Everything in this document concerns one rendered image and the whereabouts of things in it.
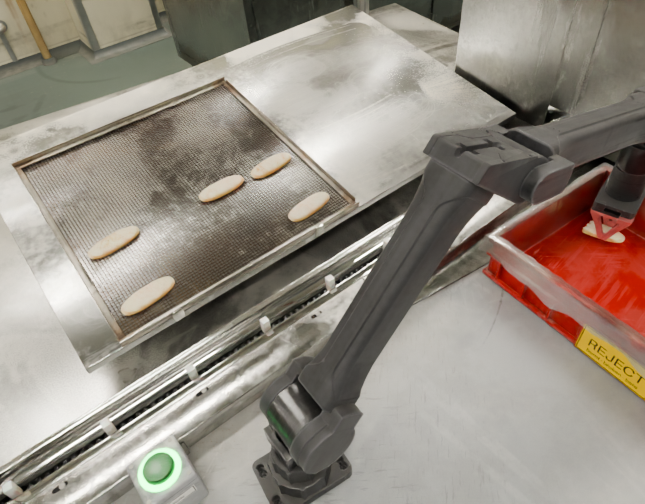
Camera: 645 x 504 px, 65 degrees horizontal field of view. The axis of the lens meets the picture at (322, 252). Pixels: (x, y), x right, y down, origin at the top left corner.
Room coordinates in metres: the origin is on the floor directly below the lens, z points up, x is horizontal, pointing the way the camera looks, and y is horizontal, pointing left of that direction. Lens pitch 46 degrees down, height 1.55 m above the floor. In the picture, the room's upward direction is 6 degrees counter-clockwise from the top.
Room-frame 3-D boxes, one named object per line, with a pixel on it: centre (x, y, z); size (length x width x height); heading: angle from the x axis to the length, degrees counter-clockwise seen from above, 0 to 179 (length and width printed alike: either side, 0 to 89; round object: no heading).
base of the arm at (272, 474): (0.28, 0.06, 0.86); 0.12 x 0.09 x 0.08; 116
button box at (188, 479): (0.28, 0.24, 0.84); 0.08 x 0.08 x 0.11; 33
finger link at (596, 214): (0.64, -0.53, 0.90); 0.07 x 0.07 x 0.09; 48
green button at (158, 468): (0.28, 0.24, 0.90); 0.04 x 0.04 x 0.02
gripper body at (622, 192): (0.65, -0.53, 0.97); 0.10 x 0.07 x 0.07; 138
